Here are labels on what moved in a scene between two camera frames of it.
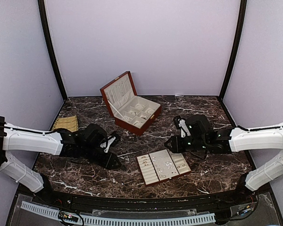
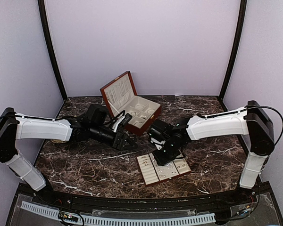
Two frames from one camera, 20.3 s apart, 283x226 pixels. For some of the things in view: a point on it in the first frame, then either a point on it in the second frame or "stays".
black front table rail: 142,204 stays
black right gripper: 177,146 -> 162,161
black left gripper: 110,161 -> 119,142
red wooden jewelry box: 131,112 stays
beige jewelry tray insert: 161,166 stays
